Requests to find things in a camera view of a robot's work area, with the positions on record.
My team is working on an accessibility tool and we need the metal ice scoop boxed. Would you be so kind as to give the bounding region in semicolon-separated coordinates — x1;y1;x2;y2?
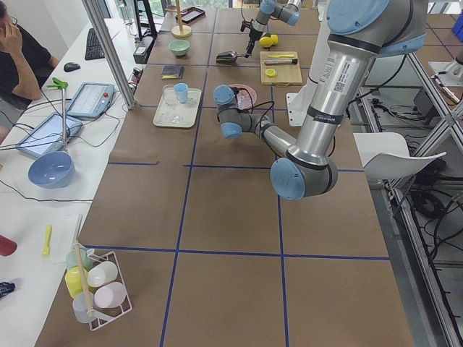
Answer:
216;51;251;64

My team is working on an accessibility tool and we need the white wire cup rack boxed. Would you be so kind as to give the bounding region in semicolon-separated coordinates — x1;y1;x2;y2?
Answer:
64;243;132;331

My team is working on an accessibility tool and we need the metal muddler rod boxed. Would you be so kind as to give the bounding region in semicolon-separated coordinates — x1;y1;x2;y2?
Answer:
264;59;298;66

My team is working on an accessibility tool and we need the green ceramic bowl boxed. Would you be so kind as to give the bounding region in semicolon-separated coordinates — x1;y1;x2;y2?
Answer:
169;39;190;57

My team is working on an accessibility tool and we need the pink bowl of ice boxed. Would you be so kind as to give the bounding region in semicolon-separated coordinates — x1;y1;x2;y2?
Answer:
229;84;257;110

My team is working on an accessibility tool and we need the cream plastic serving tray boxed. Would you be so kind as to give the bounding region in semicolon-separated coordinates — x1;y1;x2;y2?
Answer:
153;88;202;128

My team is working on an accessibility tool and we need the light blue plastic cup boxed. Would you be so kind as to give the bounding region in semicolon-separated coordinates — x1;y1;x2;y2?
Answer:
174;83;189;103

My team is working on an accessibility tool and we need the white chair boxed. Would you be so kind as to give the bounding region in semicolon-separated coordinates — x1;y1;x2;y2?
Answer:
354;132;446;180

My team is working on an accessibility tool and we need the yellow plastic knife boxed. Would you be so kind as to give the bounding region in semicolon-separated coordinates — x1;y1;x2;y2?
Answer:
267;54;295;59

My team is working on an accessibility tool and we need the aluminium frame post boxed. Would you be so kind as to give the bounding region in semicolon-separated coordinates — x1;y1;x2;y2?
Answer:
82;0;136;110

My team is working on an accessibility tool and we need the teach pendant tablet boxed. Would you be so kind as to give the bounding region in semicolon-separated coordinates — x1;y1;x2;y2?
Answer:
67;82;115;119
15;112;64;158

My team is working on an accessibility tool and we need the yellow plastic spoon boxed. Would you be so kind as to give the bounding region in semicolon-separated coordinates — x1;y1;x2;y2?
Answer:
42;225;52;258

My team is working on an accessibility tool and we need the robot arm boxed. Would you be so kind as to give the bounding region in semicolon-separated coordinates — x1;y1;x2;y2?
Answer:
240;0;302;58
213;1;428;200

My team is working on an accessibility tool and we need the black computer mouse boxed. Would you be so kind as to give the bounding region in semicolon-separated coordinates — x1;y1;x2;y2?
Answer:
63;62;80;72

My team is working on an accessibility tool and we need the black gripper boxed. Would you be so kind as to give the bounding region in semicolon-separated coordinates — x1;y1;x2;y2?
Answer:
246;33;258;53

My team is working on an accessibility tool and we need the grey folded cloth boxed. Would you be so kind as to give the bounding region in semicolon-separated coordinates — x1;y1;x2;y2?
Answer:
161;65;184;80

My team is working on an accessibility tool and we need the half lemon slice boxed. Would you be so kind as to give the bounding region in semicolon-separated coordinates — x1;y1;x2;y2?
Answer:
265;69;278;77

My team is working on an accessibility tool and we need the black keyboard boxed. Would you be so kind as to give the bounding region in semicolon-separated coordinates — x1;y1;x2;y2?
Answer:
84;28;105;61

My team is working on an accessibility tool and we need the wooden paper towel stand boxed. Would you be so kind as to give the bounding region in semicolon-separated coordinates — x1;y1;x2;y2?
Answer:
171;0;192;39

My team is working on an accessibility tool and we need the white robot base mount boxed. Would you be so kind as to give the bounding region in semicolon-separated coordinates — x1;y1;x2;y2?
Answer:
286;93;309;127

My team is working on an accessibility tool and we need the blue plastic bowl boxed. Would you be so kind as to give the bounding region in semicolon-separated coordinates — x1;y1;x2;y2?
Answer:
28;151;75;189

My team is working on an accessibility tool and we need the yellow lemon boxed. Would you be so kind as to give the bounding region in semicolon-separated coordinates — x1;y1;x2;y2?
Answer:
271;34;279;46
259;36;273;48

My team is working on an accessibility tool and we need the wooden cutting board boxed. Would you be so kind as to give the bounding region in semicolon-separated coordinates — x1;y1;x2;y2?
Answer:
260;51;302;85

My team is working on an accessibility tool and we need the seated person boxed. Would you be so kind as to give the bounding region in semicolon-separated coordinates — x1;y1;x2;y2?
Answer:
0;7;61;142

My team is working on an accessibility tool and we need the clear wine glass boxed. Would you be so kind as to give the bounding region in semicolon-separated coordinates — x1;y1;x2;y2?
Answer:
163;85;182;124

